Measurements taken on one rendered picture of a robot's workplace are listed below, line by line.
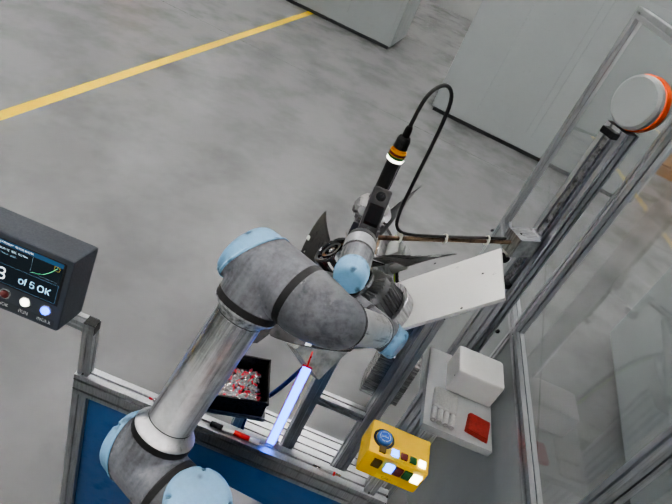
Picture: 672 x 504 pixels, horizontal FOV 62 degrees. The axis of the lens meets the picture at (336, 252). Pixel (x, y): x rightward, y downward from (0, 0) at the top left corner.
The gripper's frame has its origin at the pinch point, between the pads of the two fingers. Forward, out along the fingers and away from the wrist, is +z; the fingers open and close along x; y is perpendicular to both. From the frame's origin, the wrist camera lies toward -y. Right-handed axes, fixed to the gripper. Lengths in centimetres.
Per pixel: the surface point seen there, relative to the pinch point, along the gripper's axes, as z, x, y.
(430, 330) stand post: 7, 34, 40
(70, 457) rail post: -41, -54, 102
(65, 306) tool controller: -45, -57, 34
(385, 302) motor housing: 0.4, 15.6, 31.4
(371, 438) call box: -41, 21, 40
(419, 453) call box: -39, 34, 40
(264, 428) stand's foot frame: 23, -1, 141
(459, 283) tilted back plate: 11.1, 34.6, 22.0
